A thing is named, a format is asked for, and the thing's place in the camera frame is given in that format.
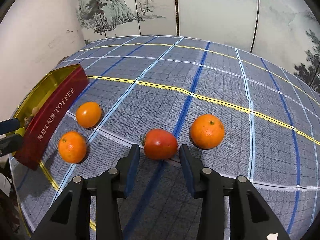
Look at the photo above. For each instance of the dark brown round fruit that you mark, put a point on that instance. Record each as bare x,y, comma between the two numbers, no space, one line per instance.
27,121

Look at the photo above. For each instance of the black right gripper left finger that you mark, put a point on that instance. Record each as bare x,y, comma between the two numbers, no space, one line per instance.
68,216

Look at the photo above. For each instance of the painted folding screen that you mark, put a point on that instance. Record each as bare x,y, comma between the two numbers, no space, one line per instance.
285,32

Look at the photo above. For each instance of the small orange mandarin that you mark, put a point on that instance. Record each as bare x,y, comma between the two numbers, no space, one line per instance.
206,132

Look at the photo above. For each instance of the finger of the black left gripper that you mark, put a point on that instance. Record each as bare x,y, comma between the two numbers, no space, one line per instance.
9,125
10,143

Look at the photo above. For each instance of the tan longan fruit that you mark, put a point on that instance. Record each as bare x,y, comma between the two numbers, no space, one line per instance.
34,111

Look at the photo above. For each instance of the green tomato small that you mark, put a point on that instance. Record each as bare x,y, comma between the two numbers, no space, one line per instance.
21,131

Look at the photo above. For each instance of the blue plaid tablecloth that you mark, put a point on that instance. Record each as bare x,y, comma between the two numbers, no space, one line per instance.
270,117

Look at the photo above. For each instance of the gold toffee tin tray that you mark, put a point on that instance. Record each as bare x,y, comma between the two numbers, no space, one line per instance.
52,96

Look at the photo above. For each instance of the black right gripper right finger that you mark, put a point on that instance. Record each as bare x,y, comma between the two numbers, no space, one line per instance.
250,215

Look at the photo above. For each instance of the red tomato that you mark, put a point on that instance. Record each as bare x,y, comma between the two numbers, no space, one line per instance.
159,144

